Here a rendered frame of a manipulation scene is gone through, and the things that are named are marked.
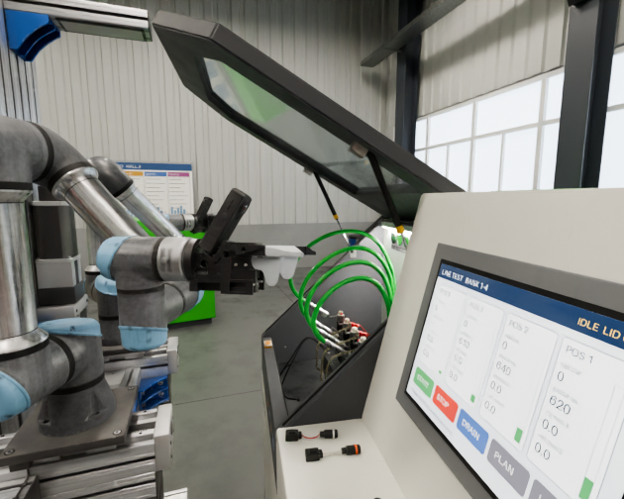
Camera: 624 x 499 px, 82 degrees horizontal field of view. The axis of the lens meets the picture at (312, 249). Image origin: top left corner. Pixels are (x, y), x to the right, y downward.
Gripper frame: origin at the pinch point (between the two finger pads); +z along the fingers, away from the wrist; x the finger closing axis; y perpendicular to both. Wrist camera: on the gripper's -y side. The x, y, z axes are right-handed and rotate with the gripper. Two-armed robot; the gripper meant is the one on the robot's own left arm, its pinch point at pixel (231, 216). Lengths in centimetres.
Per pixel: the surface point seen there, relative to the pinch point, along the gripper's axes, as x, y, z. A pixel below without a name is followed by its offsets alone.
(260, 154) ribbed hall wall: -481, -34, 367
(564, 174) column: 52, -43, 390
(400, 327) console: 110, 6, -23
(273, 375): 67, 42, -23
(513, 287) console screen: 134, -14, -36
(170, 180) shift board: -545, 31, 204
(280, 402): 81, 40, -31
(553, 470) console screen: 145, 3, -47
